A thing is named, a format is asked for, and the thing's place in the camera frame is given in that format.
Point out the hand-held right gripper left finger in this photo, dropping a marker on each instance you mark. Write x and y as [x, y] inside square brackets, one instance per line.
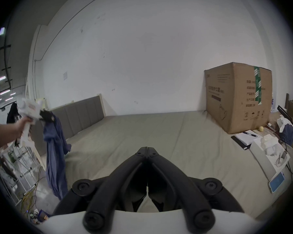
[105, 194]

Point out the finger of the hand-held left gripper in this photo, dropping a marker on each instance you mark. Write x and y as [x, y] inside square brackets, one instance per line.
[46, 116]

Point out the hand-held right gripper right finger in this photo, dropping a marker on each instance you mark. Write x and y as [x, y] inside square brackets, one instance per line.
[188, 194]

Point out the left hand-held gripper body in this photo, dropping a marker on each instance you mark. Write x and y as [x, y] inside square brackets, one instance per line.
[30, 108]

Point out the dark blue shirt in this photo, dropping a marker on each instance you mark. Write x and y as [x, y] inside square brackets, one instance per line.
[55, 155]

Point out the person's left forearm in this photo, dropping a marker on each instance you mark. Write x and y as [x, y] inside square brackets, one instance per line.
[2, 136]

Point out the person's left hand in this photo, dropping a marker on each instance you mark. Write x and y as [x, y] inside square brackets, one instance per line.
[21, 128]

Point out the grey padded headboard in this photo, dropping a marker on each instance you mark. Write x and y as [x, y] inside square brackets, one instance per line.
[83, 116]

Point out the bed with beige sheet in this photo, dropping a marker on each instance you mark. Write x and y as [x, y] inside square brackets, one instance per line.
[161, 135]

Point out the metal rack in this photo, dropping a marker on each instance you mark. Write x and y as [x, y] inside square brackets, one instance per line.
[13, 174]

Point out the black folder with white paper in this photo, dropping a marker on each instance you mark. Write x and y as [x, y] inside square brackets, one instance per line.
[243, 140]

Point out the long white box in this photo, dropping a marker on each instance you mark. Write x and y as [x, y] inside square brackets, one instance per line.
[266, 160]

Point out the black pen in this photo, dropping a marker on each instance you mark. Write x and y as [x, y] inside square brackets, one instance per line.
[250, 133]

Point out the phone with blue screen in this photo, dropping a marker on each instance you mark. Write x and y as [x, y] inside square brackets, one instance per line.
[277, 182]

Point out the small yellow object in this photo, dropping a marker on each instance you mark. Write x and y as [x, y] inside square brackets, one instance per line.
[261, 129]

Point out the large brown cardboard carton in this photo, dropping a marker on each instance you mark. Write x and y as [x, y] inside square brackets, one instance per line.
[236, 99]

